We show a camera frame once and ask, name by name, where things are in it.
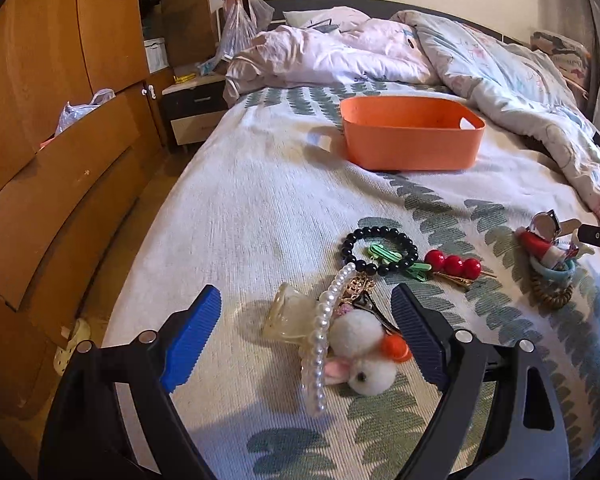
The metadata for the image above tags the clear hanging plastic bag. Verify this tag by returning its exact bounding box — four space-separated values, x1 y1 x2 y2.
214 0 276 63

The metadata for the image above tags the orange plastic basket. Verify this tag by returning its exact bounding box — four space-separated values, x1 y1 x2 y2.
339 95 486 172

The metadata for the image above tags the dark bed headboard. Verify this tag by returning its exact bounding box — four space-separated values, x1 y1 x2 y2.
260 0 536 46

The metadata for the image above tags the dark nightstand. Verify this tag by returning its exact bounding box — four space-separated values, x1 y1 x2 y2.
160 72 231 153

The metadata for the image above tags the gold and black hair clip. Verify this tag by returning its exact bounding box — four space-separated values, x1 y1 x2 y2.
337 275 401 333

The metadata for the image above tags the black bead bracelet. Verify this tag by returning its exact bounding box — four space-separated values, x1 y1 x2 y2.
340 226 420 277

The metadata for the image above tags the white crumpled duvet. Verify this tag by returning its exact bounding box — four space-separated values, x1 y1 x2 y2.
224 17 438 108

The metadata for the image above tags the white pillow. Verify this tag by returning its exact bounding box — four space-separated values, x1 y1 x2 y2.
282 6 371 31

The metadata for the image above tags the blue hair tie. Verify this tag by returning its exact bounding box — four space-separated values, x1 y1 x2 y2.
527 255 578 283

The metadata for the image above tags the plastic bag in wardrobe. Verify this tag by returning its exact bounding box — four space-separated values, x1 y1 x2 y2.
55 88 117 136

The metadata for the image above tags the white storage box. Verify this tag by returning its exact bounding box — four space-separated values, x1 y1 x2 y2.
142 37 168 73

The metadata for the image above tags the santa figure hair tie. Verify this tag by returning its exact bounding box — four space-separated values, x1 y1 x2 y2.
515 227 566 268

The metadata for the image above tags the white bunny plush charm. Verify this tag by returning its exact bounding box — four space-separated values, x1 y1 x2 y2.
322 310 413 395

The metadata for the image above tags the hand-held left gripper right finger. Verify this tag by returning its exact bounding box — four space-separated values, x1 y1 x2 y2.
390 283 571 480

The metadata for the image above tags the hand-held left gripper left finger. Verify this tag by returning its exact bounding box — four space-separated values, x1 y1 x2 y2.
39 283 223 480

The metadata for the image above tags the red cherry hair clip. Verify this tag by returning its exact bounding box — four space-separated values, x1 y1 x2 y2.
424 249 496 291

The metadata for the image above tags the brown spiral hair tie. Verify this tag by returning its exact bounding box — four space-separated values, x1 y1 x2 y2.
532 275 576 310

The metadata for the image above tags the wooden wardrobe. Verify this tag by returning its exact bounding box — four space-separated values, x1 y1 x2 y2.
0 0 251 421

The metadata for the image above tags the cream foam clog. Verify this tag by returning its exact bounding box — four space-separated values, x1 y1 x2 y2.
54 317 92 375

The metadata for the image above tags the green hair clip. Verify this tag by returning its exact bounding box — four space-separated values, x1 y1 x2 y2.
367 242 433 281

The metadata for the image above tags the pearl hair claw clip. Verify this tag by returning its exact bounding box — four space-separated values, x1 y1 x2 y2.
262 261 358 418

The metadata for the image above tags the cartoon print quilt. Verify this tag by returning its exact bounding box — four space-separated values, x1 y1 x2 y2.
390 9 600 221

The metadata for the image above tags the leaf print bedsheet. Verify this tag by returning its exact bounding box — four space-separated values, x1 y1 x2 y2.
102 82 600 480

